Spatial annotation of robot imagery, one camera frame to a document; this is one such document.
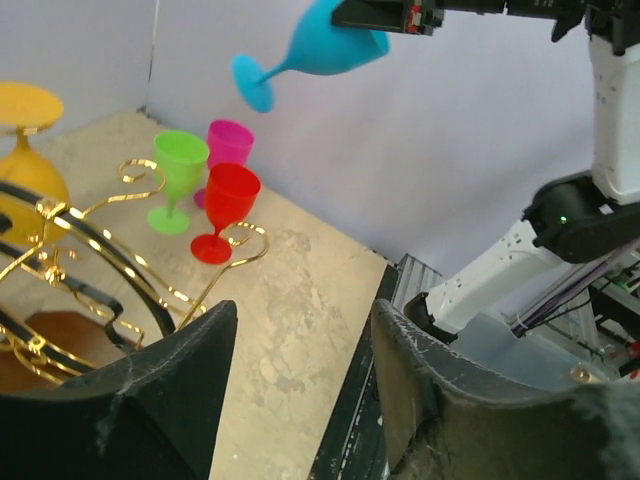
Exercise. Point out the blue wine glass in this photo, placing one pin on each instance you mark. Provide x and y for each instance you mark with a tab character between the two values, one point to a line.
317	47

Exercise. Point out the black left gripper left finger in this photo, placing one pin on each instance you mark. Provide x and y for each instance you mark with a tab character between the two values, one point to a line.
154	414

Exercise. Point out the red wine glass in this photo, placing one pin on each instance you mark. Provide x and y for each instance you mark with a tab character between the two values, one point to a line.
230	194

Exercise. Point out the aluminium table frame rail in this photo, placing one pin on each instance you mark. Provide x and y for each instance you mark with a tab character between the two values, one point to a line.
353	445

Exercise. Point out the pink wine glass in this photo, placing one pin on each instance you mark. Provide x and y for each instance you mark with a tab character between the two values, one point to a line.
229	142

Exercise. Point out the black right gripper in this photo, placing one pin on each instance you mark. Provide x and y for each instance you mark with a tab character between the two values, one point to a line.
423	17

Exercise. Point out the gold black wine glass rack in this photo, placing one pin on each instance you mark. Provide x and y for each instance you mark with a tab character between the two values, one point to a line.
49	348

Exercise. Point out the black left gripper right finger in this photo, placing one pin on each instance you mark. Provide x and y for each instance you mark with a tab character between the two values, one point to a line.
447	417

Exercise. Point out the yellow wine glass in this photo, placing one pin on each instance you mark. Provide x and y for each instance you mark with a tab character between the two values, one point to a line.
25	111

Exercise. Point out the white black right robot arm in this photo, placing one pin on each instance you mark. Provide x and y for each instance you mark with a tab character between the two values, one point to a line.
590	217

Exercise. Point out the green wine glass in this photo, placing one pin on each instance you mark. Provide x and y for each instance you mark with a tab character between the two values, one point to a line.
182	157

